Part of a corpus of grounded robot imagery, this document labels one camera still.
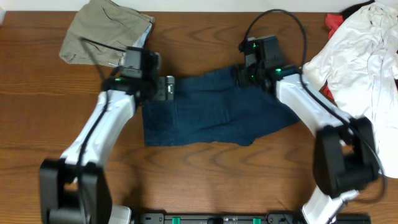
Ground red garment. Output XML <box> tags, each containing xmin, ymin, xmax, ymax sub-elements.
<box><xmin>323</xmin><ymin>14</ymin><xmax>344</xmax><ymax>100</ymax></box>

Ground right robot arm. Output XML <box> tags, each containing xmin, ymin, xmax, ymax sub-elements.
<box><xmin>235</xmin><ymin>64</ymin><xmax>384</xmax><ymax>223</ymax></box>

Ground right black cable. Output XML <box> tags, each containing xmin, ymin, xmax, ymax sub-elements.
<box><xmin>241</xmin><ymin>8</ymin><xmax>388</xmax><ymax>224</ymax></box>

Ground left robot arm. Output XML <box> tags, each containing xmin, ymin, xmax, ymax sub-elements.
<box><xmin>39</xmin><ymin>76</ymin><xmax>175</xmax><ymax>224</ymax></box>

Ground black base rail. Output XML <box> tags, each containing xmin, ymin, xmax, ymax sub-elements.
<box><xmin>136</xmin><ymin>212</ymin><xmax>372</xmax><ymax>224</ymax></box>

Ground left black cable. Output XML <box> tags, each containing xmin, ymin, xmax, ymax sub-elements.
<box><xmin>76</xmin><ymin>37</ymin><xmax>128</xmax><ymax>218</ymax></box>

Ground black cable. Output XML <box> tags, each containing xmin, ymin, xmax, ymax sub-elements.
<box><xmin>241</xmin><ymin>8</ymin><xmax>388</xmax><ymax>224</ymax></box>
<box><xmin>76</xmin><ymin>37</ymin><xmax>128</xmax><ymax>218</ymax></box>

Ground navy blue shorts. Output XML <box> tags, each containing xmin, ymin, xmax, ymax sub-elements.
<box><xmin>142</xmin><ymin>66</ymin><xmax>300</xmax><ymax>146</ymax></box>

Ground folded khaki shorts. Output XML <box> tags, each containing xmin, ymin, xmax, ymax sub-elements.
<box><xmin>59</xmin><ymin>0</ymin><xmax>155</xmax><ymax>67</ymax></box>

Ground black garment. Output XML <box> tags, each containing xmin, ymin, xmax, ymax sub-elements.
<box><xmin>341</xmin><ymin>0</ymin><xmax>375</xmax><ymax>21</ymax></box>

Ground white patterned shirt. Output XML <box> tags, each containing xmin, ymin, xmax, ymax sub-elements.
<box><xmin>303</xmin><ymin>2</ymin><xmax>397</xmax><ymax>178</ymax></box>

